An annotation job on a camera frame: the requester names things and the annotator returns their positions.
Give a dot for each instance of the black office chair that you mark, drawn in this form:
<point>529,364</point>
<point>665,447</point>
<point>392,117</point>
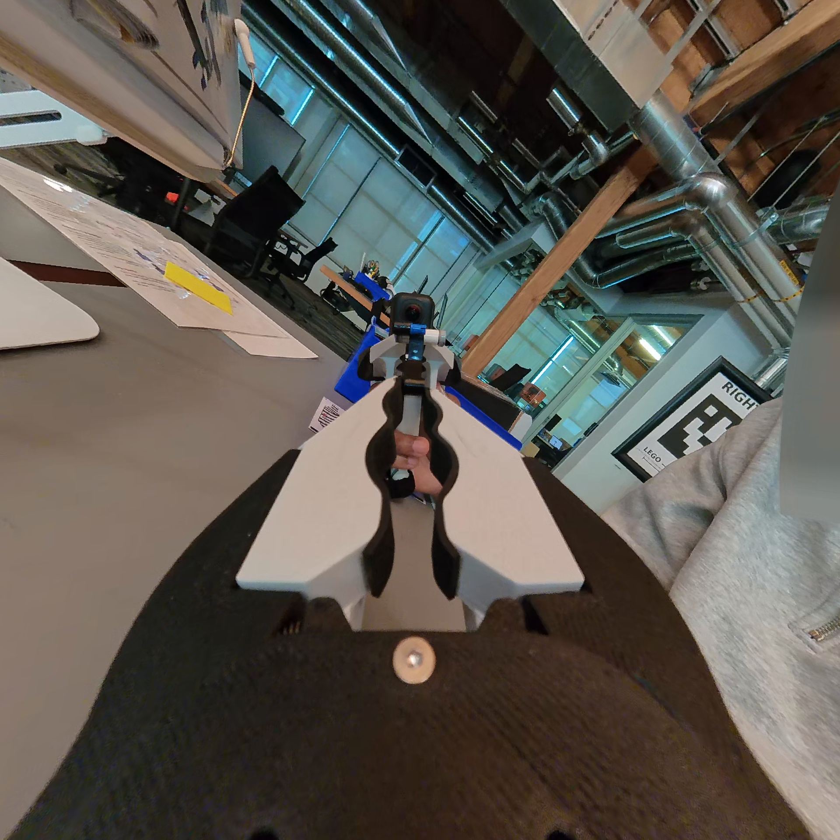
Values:
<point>256,210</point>
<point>315,259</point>

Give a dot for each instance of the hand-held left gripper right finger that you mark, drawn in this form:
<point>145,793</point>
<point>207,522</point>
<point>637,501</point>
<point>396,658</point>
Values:
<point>512,525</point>

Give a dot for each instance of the plain white paper sheet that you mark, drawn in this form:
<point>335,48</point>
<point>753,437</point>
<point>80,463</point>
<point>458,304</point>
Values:
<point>275,346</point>

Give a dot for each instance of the wooden support post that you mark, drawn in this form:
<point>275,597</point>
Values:
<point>558,269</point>

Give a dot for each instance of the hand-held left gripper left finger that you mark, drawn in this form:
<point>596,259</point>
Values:
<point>315,518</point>

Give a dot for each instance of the cluster of round metal ducts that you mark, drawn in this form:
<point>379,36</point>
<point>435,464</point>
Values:
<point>709,190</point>

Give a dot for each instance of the lego instruction booklet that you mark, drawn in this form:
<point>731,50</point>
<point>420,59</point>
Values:
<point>197,65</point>

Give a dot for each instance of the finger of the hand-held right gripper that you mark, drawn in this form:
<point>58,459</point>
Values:
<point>443,364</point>
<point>384,354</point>

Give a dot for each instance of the blue plastic bin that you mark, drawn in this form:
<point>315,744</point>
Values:
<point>351,384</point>

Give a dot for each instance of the yellow sticky note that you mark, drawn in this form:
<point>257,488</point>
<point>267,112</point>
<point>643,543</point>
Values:
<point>197,289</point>

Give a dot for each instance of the zebra striped sticker sheet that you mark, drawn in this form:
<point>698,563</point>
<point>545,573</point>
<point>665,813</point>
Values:
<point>326,415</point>

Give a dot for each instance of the white book stand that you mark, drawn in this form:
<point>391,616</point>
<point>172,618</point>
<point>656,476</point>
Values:
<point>39,308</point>

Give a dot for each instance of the small lego subassembly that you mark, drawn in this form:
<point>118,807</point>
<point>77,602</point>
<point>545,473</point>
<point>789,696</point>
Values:
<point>415,341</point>

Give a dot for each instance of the laminated printed sheet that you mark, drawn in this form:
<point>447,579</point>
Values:
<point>98,229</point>

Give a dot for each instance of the grey zip sweatshirt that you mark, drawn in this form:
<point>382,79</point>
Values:
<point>735,590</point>

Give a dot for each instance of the framed black white marker poster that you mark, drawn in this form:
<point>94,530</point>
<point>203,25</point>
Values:
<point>695,426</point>

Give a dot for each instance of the rectangular sheet metal duct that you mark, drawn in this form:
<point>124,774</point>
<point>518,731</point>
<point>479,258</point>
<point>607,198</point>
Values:
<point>604,59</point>

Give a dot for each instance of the person's right hand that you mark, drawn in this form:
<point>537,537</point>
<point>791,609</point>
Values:
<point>413,453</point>

